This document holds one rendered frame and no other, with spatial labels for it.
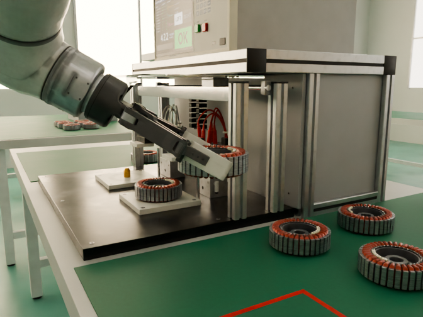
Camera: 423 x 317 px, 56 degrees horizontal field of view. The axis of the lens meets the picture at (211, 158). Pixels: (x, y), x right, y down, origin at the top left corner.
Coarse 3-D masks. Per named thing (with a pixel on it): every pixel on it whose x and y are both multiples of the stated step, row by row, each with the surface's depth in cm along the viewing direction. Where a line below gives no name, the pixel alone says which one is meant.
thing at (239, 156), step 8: (216, 152) 66; (224, 152) 65; (232, 152) 60; (240, 152) 60; (248, 152) 63; (184, 160) 59; (232, 160) 58; (240, 160) 59; (248, 160) 62; (184, 168) 60; (192, 168) 59; (232, 168) 58; (240, 168) 60; (192, 176) 60; (200, 176) 58; (208, 176) 59; (232, 176) 59
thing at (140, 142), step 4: (140, 136) 116; (140, 140) 116; (144, 140) 113; (148, 140) 114; (132, 144) 116; (136, 144) 113; (140, 144) 113; (144, 144) 114; (148, 144) 114; (152, 144) 115; (168, 152) 123
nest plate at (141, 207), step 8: (128, 192) 99; (184, 192) 99; (128, 200) 92; (136, 200) 92; (176, 200) 92; (184, 200) 92; (192, 200) 92; (200, 200) 92; (136, 208) 87; (144, 208) 86; (152, 208) 87; (160, 208) 87; (168, 208) 88; (176, 208) 90
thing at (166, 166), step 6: (162, 162) 123; (168, 162) 119; (174, 162) 119; (162, 168) 123; (168, 168) 119; (174, 168) 119; (162, 174) 124; (168, 174) 120; (174, 174) 119; (180, 174) 120
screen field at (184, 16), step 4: (180, 12) 105; (184, 12) 103; (188, 12) 101; (176, 16) 107; (180, 16) 105; (184, 16) 103; (188, 16) 101; (176, 20) 107; (180, 20) 105; (184, 20) 103; (188, 20) 101; (176, 24) 107
